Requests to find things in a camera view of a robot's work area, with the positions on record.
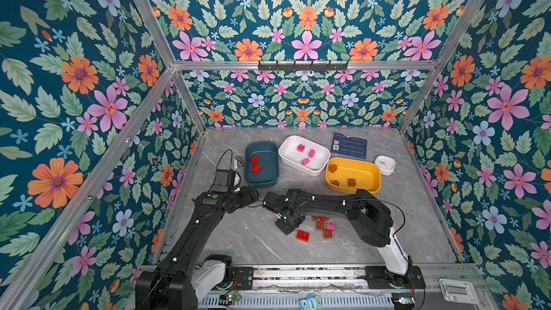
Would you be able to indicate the dark blue printed card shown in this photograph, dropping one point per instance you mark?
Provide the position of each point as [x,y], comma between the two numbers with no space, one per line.
[349,146]

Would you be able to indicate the white plastic container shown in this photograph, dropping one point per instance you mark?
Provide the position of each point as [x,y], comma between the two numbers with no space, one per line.
[296,148]

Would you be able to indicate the white device on rail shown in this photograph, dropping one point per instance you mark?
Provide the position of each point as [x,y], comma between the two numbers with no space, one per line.
[462,292]

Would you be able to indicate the yellow plastic container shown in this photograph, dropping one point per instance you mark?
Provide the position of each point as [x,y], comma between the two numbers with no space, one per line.
[367,175]

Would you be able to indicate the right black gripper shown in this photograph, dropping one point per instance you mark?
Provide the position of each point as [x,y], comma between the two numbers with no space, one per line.
[286,217]

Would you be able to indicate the large red lego brick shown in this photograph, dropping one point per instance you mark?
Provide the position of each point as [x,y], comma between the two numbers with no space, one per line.
[303,236]

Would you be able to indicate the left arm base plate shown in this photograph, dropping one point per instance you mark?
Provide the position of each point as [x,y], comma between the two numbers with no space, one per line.
[240,278]

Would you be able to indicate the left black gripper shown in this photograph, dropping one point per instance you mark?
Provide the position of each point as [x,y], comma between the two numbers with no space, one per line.
[246,198]

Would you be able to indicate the teal plastic container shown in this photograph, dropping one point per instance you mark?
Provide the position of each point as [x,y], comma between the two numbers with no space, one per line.
[268,160]

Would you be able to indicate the blue owl toy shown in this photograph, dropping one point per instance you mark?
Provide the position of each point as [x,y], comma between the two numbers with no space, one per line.
[311,302]

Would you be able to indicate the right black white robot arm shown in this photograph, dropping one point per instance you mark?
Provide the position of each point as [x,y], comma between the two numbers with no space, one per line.
[370,217]

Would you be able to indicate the small white round dish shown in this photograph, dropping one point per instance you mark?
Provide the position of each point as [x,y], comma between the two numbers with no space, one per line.
[385,164]

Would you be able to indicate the black hook rail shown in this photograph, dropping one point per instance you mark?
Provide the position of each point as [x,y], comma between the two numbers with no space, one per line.
[316,66]

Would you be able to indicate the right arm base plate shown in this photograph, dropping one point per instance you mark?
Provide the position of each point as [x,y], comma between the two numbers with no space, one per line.
[378,277]

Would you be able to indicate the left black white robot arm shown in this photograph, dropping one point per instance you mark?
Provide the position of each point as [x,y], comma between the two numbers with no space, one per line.
[175,283]

